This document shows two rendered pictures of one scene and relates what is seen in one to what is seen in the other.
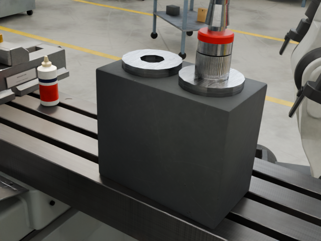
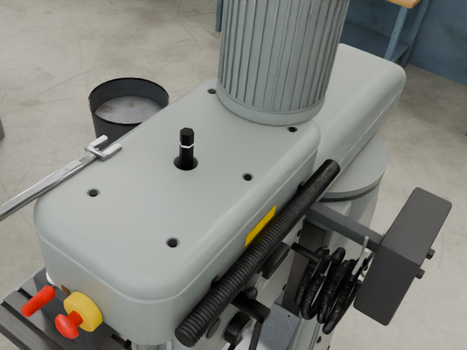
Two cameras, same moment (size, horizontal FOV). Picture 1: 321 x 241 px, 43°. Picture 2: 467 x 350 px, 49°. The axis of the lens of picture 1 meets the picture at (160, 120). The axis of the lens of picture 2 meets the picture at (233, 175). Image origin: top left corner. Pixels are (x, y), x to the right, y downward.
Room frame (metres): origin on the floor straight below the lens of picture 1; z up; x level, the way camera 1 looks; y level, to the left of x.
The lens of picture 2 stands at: (1.40, 0.37, 2.42)
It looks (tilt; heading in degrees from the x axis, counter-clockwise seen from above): 43 degrees down; 179
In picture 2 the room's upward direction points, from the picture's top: 7 degrees clockwise
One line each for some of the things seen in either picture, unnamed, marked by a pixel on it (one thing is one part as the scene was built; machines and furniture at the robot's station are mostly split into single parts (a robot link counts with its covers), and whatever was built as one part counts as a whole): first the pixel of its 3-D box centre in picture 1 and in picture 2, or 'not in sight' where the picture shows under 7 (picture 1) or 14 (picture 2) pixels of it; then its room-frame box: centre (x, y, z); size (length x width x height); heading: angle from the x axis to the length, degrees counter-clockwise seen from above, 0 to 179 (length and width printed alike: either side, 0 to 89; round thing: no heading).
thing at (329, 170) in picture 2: not in sight; (268, 236); (0.85, 0.45, 1.79); 0.45 x 0.04 x 0.04; 149
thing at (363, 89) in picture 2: not in sight; (309, 128); (0.37, 0.56, 1.66); 0.80 x 0.23 x 0.20; 149
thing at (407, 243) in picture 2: not in sight; (404, 257); (0.72, 0.75, 1.62); 0.20 x 0.09 x 0.21; 149
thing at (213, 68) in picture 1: (213, 57); not in sight; (0.53, -0.07, 1.19); 0.05 x 0.05 x 0.05
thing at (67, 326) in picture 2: not in sight; (70, 323); (1.02, 0.18, 1.76); 0.04 x 0.03 x 0.04; 59
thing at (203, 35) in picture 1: (215, 35); not in sight; (0.53, -0.07, 1.22); 0.05 x 0.05 x 0.01
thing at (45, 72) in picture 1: (48, 80); not in sight; (0.83, 0.25, 1.02); 0.04 x 0.04 x 0.11
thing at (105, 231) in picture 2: not in sight; (190, 193); (0.79, 0.32, 1.81); 0.47 x 0.26 x 0.16; 149
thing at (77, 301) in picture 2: not in sight; (83, 311); (1.00, 0.19, 1.76); 0.06 x 0.02 x 0.06; 59
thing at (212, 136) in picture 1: (176, 128); (77, 301); (0.55, -0.03, 1.06); 0.22 x 0.12 x 0.20; 56
